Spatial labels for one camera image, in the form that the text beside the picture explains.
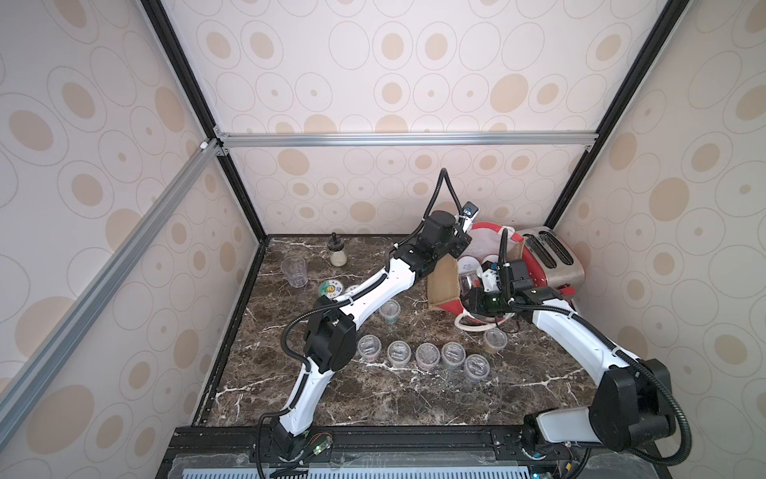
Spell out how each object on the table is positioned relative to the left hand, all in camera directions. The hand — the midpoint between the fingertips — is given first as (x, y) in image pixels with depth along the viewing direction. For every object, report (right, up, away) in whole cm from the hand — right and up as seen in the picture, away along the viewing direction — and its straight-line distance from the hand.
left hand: (475, 221), depth 80 cm
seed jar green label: (-23, -26, +12) cm, 37 cm away
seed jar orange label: (-20, -37, +4) cm, 42 cm away
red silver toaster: (+26, -11, +10) cm, 30 cm away
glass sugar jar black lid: (-42, -7, +26) cm, 50 cm away
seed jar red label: (-5, -37, +4) cm, 38 cm away
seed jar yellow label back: (+8, -34, +7) cm, 35 cm away
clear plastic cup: (-57, -14, +27) cm, 64 cm away
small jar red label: (-29, -35, +5) cm, 46 cm away
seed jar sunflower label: (-42, -19, +15) cm, 49 cm away
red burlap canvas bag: (-6, -15, +4) cm, 17 cm away
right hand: (+2, -22, +6) cm, 23 cm away
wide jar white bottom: (+2, -13, +14) cm, 19 cm away
